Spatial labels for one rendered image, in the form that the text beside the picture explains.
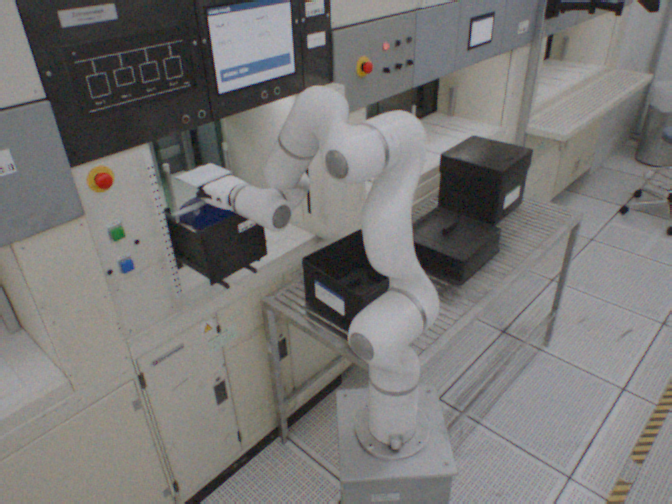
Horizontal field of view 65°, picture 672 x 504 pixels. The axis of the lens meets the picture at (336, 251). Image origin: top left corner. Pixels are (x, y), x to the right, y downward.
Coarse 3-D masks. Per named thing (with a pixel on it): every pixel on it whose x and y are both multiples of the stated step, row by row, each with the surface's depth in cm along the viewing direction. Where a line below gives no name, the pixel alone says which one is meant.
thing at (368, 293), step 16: (352, 240) 186; (320, 256) 178; (336, 256) 184; (352, 256) 190; (304, 272) 174; (320, 272) 167; (336, 272) 187; (352, 272) 193; (368, 272) 189; (304, 288) 178; (320, 288) 170; (336, 288) 163; (352, 288) 185; (368, 288) 185; (384, 288) 162; (320, 304) 174; (336, 304) 167; (352, 304) 160; (368, 304) 160; (336, 320) 171; (352, 320) 163
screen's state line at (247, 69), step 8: (280, 56) 155; (288, 56) 157; (248, 64) 147; (256, 64) 150; (264, 64) 152; (272, 64) 154; (280, 64) 156; (224, 72) 143; (232, 72) 145; (240, 72) 146; (248, 72) 148; (256, 72) 150; (224, 80) 144
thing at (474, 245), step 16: (416, 224) 203; (432, 224) 202; (448, 224) 202; (464, 224) 202; (480, 224) 202; (416, 240) 193; (432, 240) 193; (448, 240) 192; (464, 240) 192; (480, 240) 192; (496, 240) 198; (416, 256) 195; (432, 256) 189; (448, 256) 185; (464, 256) 184; (480, 256) 191; (432, 272) 193; (448, 272) 188; (464, 272) 185
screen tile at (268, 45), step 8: (256, 16) 144; (264, 16) 146; (272, 16) 148; (256, 24) 145; (264, 24) 147; (272, 24) 149; (280, 24) 151; (256, 32) 146; (280, 32) 152; (288, 32) 154; (256, 40) 147; (264, 40) 149; (272, 40) 151; (280, 40) 153; (288, 40) 155; (264, 48) 150; (272, 48) 152; (280, 48) 154
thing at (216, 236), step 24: (216, 168) 151; (168, 216) 149; (240, 216) 149; (192, 240) 146; (216, 240) 146; (240, 240) 153; (264, 240) 160; (192, 264) 153; (216, 264) 149; (240, 264) 156
